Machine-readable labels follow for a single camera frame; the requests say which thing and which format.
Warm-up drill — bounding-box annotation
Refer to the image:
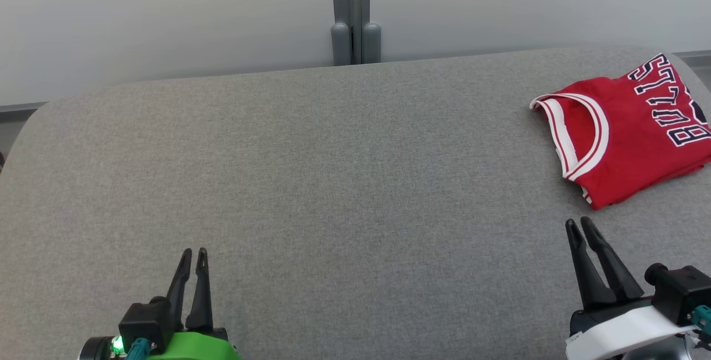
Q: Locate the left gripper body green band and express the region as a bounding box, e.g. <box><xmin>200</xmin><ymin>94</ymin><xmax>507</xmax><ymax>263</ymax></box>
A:
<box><xmin>77</xmin><ymin>327</ymin><xmax>241</xmax><ymax>360</ymax></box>

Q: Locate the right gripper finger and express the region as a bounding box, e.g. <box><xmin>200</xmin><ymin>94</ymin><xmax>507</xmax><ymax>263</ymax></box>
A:
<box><xmin>565</xmin><ymin>219</ymin><xmax>617</xmax><ymax>311</ymax></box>
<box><xmin>580</xmin><ymin>216</ymin><xmax>646</xmax><ymax>302</ymax></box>

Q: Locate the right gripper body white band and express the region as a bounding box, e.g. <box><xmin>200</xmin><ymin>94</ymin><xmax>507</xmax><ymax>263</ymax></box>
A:
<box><xmin>565</xmin><ymin>296</ymin><xmax>702</xmax><ymax>360</ymax></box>

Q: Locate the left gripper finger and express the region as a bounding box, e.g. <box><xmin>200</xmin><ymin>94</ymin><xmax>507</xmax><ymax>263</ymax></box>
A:
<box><xmin>166</xmin><ymin>248</ymin><xmax>193</xmax><ymax>330</ymax></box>
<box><xmin>184</xmin><ymin>247</ymin><xmax>216</xmax><ymax>334</ymax></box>

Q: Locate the red jersey with white sleeves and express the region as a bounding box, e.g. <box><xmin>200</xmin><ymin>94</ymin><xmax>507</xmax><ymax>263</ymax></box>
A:
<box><xmin>529</xmin><ymin>53</ymin><xmax>711</xmax><ymax>211</ymax></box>

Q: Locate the teal left camera connector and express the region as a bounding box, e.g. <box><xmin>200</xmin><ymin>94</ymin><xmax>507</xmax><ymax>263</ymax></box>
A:
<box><xmin>126</xmin><ymin>338</ymin><xmax>152</xmax><ymax>360</ymax></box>

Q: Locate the teal camera connector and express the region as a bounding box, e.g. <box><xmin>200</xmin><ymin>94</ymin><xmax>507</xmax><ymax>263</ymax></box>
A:
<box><xmin>689</xmin><ymin>304</ymin><xmax>711</xmax><ymax>334</ymax></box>
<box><xmin>126</xmin><ymin>338</ymin><xmax>152</xmax><ymax>360</ymax></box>

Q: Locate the teal right camera connector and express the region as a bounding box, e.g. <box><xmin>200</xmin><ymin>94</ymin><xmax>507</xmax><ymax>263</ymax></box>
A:
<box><xmin>689</xmin><ymin>304</ymin><xmax>711</xmax><ymax>334</ymax></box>

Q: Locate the grey rounded post cover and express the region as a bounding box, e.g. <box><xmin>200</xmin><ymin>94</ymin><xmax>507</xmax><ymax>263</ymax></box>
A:
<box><xmin>362</xmin><ymin>22</ymin><xmax>383</xmax><ymax>64</ymax></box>
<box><xmin>331</xmin><ymin>22</ymin><xmax>352</xmax><ymax>66</ymax></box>

